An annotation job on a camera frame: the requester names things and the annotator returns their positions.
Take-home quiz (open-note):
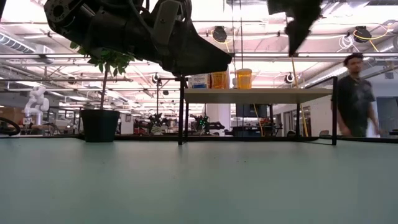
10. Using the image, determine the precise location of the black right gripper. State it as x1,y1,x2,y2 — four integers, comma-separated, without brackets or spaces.
267,0,324,57

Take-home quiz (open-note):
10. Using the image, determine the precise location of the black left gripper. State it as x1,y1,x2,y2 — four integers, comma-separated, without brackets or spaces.
88,0,233,77

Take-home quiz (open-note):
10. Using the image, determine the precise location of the white melatonin bottle blue label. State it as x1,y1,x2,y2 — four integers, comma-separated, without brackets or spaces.
188,73,212,90

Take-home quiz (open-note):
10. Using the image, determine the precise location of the orange pill bottle white cap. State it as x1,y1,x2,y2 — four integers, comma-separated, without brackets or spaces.
236,68,253,90
210,70,230,90

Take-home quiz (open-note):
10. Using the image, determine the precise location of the black monitor screen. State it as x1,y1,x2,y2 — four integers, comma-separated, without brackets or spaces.
235,103,269,118

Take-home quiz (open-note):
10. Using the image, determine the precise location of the person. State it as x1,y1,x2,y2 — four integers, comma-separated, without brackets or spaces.
331,52,382,138

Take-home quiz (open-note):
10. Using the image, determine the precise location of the green plant in black pot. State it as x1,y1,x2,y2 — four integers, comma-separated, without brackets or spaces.
70,42,136,143

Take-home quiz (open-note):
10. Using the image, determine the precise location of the yellow hanging cable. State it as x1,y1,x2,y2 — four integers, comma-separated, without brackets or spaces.
290,55,309,138

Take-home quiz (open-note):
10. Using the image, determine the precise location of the wooden shelf with black frame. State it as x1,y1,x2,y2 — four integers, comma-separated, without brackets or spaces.
178,76,339,146

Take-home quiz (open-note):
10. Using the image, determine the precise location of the black table frame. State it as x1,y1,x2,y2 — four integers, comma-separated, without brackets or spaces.
0,133,398,142

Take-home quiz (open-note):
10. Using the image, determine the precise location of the silver ventilation duct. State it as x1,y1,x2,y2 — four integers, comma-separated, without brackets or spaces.
0,32,55,55

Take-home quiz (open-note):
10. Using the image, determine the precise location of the black cable loop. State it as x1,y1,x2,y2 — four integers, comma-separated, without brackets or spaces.
0,117,21,137

